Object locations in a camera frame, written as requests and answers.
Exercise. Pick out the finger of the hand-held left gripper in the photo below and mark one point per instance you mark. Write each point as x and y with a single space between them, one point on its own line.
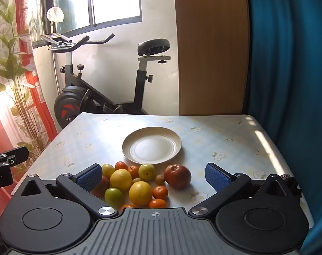
17 154

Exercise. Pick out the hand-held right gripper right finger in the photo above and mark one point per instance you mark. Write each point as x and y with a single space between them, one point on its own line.
216 176

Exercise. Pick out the bamboo printed curtain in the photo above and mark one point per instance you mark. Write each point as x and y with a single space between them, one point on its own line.
7 58

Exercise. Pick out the brown wooden board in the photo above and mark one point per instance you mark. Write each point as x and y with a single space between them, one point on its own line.
211 45

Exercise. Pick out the blue curtain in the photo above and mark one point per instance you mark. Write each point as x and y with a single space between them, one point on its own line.
291 58

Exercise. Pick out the dark framed window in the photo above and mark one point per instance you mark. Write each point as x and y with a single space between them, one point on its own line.
113 0

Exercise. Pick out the cream round plate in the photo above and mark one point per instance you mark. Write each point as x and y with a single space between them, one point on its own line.
153 148

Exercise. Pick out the black exercise bike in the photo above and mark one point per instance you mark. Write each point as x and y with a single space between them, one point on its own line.
73 103

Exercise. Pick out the yellow-green citrus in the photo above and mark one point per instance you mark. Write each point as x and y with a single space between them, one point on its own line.
109 170
146 172

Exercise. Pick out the red apple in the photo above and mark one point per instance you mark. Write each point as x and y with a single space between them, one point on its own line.
101 188
176 177

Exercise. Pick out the small orange mandarin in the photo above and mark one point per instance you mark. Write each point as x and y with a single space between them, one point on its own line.
127 206
133 171
121 165
160 192
157 203

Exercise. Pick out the small brown kiwi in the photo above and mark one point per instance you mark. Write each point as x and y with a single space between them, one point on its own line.
159 179
136 180

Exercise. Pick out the large yellow orange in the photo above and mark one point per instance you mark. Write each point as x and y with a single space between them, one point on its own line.
140 194
121 179

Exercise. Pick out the dark green citrus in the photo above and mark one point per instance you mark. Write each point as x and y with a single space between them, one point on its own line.
114 197

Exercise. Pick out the white wrapped ball on stand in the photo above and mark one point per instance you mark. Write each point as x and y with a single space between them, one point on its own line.
54 14

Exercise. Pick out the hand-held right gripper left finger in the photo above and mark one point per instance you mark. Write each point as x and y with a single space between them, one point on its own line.
90 175

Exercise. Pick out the floral checked tablecloth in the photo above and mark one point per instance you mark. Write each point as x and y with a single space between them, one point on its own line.
230 143

